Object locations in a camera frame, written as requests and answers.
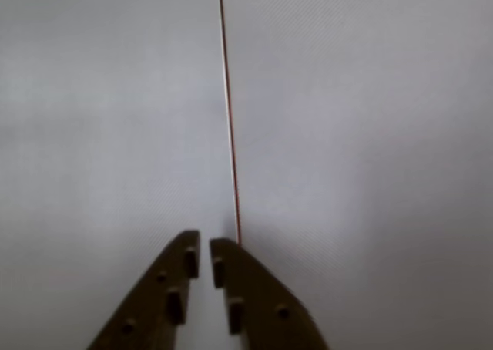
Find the gray rubber mat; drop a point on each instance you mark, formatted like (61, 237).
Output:
(366, 134)
(108, 115)

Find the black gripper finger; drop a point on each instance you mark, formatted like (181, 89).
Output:
(150, 300)
(262, 303)

